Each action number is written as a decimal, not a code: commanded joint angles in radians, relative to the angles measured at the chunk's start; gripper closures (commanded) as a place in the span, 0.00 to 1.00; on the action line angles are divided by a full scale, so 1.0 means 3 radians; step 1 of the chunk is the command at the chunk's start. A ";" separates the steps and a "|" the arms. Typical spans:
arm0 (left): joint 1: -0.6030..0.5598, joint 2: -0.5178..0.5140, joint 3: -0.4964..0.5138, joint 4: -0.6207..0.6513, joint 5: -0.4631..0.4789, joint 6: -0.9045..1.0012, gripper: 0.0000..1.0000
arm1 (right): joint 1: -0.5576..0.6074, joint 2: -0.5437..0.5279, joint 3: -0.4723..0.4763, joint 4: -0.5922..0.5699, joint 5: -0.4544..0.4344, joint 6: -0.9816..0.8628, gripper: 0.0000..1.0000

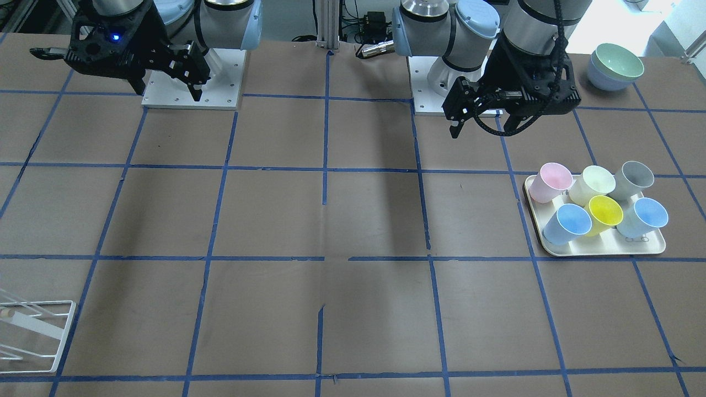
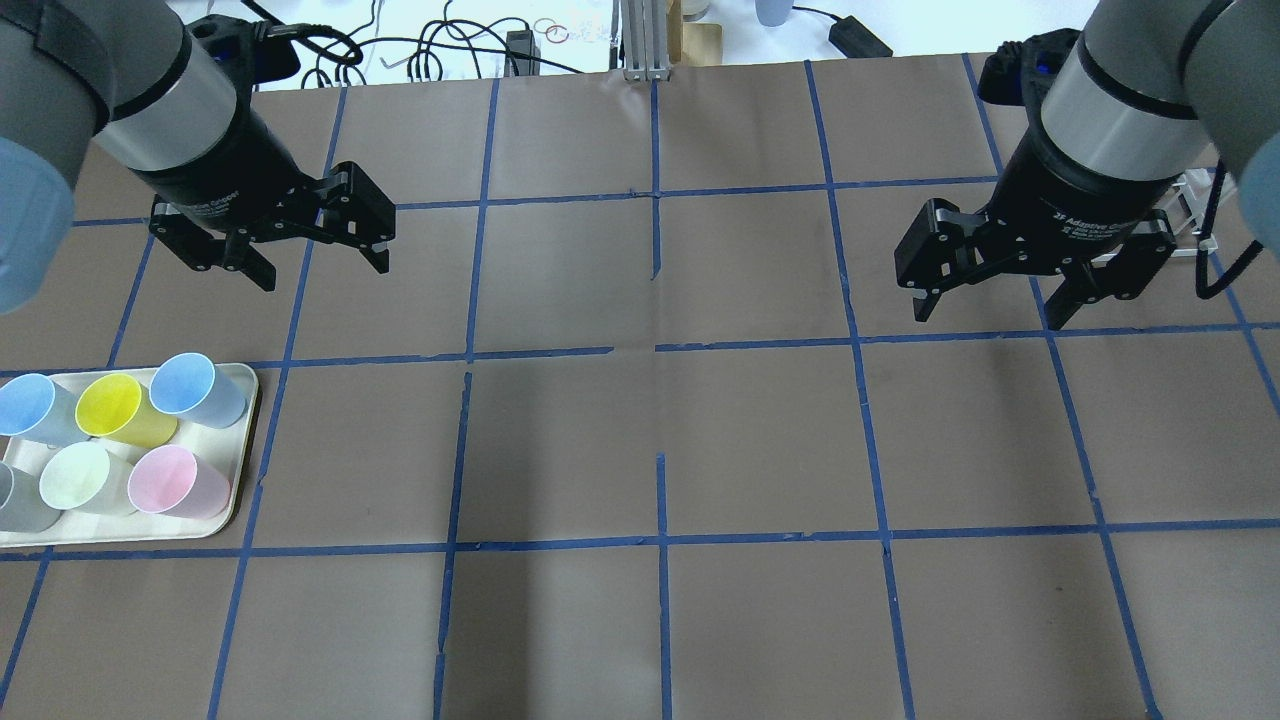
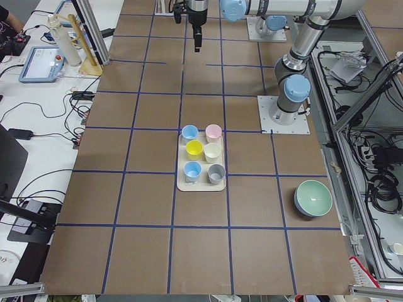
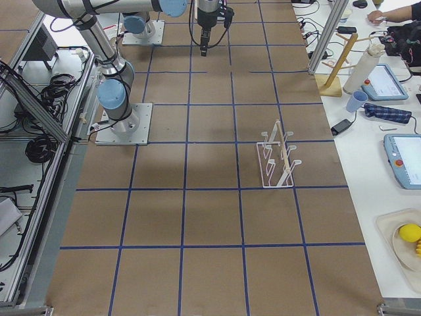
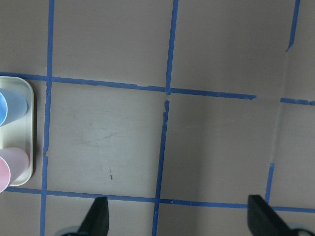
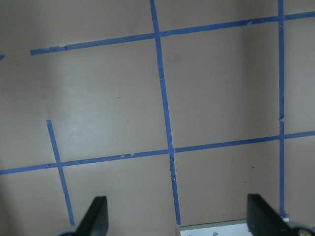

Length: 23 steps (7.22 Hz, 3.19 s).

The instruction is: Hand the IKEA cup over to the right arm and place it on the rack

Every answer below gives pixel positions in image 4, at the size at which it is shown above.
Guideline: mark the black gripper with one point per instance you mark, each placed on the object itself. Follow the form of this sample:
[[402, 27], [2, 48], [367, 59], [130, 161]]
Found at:
[[206, 19]]

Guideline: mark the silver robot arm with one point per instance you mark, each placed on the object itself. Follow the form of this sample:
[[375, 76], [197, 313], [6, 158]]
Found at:
[[113, 93], [139, 24]]

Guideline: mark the blue cup on desk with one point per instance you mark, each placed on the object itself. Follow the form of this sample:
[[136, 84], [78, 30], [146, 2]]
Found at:
[[356, 100]]

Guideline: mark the person's hand at desk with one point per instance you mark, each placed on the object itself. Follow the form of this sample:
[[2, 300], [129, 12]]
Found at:
[[376, 17]]

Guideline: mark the wooden mug tree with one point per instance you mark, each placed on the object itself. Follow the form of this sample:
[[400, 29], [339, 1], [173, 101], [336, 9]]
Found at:
[[331, 85]]

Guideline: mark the black power adapter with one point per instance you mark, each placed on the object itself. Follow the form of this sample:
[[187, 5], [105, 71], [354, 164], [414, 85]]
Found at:
[[340, 127]]

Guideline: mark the white thermos bottle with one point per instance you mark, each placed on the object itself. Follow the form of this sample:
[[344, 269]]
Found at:
[[364, 67]]

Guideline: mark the blue teach pendant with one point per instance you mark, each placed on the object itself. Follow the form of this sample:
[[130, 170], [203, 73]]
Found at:
[[382, 85], [403, 154]]

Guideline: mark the folded blue plaid umbrella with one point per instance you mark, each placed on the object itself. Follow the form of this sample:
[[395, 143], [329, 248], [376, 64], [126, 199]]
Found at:
[[387, 113]]

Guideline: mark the yellow lemon toy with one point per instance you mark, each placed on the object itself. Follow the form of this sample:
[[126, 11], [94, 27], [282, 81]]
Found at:
[[410, 232]]

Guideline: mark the beige tray with plate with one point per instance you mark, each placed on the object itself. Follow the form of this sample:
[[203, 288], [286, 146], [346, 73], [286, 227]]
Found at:
[[404, 252]]

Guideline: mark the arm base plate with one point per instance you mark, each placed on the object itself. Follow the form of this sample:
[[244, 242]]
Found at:
[[132, 131], [130, 40]]

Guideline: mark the aluminium frame post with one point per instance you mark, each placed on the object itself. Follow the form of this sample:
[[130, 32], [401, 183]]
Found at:
[[330, 25]]

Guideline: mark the white wire cup rack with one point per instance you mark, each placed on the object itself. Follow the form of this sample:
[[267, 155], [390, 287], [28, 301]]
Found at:
[[276, 168]]

